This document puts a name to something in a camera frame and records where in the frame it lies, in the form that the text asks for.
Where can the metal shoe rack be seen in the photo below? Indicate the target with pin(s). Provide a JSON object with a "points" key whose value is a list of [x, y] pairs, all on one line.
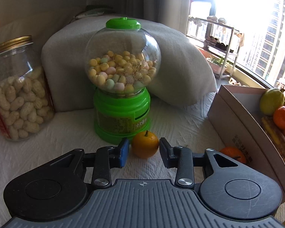
{"points": [[217, 40]]}

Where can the pink cardboard box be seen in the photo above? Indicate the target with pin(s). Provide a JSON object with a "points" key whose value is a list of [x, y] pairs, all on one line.
{"points": [[236, 116]]}

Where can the white planter with greens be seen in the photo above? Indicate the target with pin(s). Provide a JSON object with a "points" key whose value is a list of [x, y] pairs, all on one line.
{"points": [[216, 65]]}

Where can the orange mandarin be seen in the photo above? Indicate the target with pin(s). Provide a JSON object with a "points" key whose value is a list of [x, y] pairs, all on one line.
{"points": [[234, 153]]}

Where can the large mandarin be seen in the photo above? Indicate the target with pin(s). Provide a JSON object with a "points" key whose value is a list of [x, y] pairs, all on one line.
{"points": [[279, 117]]}

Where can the small orange kumquat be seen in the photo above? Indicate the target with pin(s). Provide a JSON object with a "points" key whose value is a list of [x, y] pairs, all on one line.
{"points": [[145, 144]]}

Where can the glass jar of peanuts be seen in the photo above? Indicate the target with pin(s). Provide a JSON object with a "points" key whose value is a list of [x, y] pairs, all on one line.
{"points": [[25, 100]]}

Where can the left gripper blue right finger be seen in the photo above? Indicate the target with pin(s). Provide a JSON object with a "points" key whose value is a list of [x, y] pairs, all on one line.
{"points": [[178, 157]]}

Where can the white blanket covered cushion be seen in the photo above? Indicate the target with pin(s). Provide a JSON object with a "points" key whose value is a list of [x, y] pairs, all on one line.
{"points": [[184, 77]]}

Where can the ripe brown banana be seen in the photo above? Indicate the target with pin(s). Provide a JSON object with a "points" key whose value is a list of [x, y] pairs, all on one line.
{"points": [[275, 135]]}

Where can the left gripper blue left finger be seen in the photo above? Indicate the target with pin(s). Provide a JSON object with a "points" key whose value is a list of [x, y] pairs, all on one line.
{"points": [[107, 158]]}

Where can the green candy dispenser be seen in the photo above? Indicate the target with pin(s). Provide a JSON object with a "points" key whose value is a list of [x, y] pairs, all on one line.
{"points": [[121, 60]]}

